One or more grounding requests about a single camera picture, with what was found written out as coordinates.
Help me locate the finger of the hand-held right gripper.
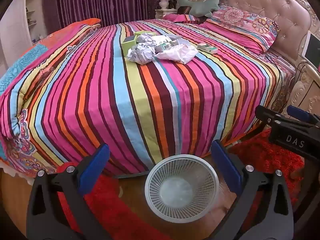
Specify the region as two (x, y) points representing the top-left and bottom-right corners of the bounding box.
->
(287, 106), (320, 125)
(254, 105), (284, 128)

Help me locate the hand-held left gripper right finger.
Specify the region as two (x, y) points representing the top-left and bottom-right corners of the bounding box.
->
(211, 140), (294, 240)

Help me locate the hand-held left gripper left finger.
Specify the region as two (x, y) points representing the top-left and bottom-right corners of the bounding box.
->
(26, 143), (113, 240)

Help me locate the white mesh plastic basket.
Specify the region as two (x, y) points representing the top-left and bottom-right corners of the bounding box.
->
(145, 155), (220, 223)

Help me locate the white and green carton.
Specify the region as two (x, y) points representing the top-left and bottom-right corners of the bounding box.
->
(197, 42), (218, 55)

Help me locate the white plastic bag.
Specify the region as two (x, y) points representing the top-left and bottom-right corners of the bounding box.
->
(155, 44), (198, 64)

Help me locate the white barcode packet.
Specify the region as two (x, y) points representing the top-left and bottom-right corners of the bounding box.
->
(156, 41), (177, 53)

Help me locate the large white paper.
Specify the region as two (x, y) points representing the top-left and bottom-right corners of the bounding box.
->
(127, 42), (157, 65)

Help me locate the green box with dark face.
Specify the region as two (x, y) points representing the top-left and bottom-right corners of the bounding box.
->
(121, 35), (138, 55)

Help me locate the small white paper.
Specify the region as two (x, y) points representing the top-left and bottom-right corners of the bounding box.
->
(137, 34), (153, 44)

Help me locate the cream ornate nightstand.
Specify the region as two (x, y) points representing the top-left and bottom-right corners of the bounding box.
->
(282, 62), (320, 120)

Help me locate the red shaggy rug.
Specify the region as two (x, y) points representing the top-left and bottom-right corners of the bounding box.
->
(57, 162), (155, 240)
(225, 127), (307, 230)

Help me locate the white power strip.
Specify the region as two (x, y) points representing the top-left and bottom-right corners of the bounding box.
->
(276, 56), (295, 73)

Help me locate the white framed tablet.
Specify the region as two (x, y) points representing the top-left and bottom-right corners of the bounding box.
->
(301, 31), (320, 63)

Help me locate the striped bed cover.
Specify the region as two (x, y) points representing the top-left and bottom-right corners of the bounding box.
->
(0, 20), (284, 178)

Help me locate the floral pink pillow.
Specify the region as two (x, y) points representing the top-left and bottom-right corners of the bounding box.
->
(200, 5), (280, 53)

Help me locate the tufted beige headboard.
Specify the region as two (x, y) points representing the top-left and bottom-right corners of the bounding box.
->
(184, 0), (320, 53)

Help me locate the striped pink pillow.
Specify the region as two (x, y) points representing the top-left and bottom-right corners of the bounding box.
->
(164, 12), (208, 24)

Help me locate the green plush toy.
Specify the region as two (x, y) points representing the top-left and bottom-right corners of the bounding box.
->
(176, 0), (225, 18)

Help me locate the orange patterned quilt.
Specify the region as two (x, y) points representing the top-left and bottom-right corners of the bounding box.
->
(0, 18), (102, 98)

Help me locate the cream carved nightstand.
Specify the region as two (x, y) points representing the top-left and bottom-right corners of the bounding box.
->
(155, 9), (179, 19)

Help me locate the white shelf cabinet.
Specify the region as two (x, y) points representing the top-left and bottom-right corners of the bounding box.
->
(0, 0), (50, 68)

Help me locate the purple curtain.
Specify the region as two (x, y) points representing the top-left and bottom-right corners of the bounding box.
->
(54, 0), (168, 34)

